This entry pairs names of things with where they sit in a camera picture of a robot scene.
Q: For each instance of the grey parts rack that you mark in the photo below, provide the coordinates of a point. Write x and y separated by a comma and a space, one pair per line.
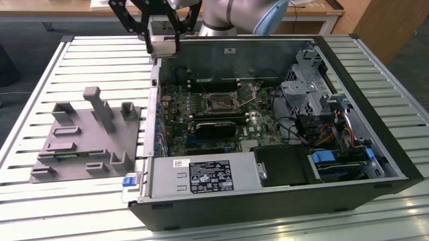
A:
90, 140

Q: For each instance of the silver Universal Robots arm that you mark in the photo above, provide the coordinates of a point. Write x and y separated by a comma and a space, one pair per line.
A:
221, 12

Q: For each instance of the silver chipset heat sink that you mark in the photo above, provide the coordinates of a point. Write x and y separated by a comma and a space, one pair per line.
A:
249, 145

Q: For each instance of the green motherboard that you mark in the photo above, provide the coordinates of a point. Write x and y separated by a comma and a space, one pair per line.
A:
265, 130

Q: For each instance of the brown wooden cabinet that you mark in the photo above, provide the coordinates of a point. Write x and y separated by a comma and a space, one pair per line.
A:
392, 27

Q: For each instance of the black case sticker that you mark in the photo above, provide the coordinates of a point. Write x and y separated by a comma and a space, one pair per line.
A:
231, 50

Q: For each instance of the black RAM slot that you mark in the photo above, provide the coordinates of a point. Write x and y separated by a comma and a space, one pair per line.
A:
219, 116
216, 88
215, 82
220, 120

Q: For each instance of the metal disk bay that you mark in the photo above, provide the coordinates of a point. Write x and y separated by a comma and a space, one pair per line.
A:
301, 95

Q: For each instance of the silver power supply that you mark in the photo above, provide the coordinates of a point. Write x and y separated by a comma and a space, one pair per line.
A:
168, 180

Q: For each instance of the blue case latch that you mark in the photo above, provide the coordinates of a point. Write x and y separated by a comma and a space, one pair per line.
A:
130, 181

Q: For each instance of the CPU socket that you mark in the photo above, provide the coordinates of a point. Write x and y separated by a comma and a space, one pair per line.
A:
223, 103

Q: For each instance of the silver CPU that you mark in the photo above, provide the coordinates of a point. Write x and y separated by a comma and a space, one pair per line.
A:
165, 49

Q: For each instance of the black PC case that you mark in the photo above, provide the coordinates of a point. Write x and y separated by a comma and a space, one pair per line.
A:
235, 213

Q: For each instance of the hard disk in blue carrier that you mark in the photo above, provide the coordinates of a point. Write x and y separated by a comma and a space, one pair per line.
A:
324, 157

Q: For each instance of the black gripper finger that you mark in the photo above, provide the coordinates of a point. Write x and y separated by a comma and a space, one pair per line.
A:
130, 25
195, 17

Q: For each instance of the black graphics card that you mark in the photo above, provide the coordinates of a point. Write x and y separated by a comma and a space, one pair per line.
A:
216, 130

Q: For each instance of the white box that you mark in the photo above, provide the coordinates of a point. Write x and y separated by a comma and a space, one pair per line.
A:
100, 4

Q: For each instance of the black plastic shroud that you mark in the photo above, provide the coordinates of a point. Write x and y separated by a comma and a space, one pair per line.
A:
285, 168

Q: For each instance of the green RAM stick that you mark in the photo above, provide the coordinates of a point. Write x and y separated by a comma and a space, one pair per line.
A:
68, 155

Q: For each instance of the blue plastic clip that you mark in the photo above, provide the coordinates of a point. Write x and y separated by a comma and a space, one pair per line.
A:
370, 153

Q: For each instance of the wooden desk white frame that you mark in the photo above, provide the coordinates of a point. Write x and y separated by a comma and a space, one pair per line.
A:
50, 11

